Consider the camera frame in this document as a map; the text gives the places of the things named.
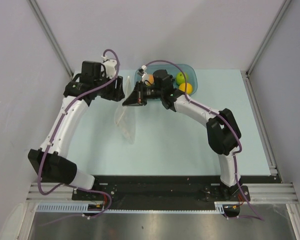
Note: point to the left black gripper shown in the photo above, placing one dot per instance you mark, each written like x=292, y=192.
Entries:
x=115, y=94

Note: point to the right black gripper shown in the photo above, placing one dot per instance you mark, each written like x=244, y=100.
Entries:
x=137, y=97

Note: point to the clear dotted zip bag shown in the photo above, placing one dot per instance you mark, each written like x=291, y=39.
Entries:
x=125, y=121

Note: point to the peach fruit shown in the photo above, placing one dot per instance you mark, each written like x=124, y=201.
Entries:
x=149, y=81

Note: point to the orange fruit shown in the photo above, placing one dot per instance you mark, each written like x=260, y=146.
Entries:
x=186, y=87

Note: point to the green apple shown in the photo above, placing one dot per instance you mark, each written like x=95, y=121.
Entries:
x=181, y=78

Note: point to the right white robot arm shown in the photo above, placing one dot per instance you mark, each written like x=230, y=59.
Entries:
x=223, y=133

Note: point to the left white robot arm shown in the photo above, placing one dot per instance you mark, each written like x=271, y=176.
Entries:
x=50, y=161

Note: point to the teal plastic bin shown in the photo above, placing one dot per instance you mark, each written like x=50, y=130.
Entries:
x=190, y=77

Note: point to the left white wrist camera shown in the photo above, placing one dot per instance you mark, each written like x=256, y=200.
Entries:
x=110, y=66

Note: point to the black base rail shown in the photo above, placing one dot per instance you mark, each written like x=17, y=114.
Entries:
x=165, y=193

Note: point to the white slotted cable duct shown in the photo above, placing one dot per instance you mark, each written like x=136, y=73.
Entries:
x=48, y=207

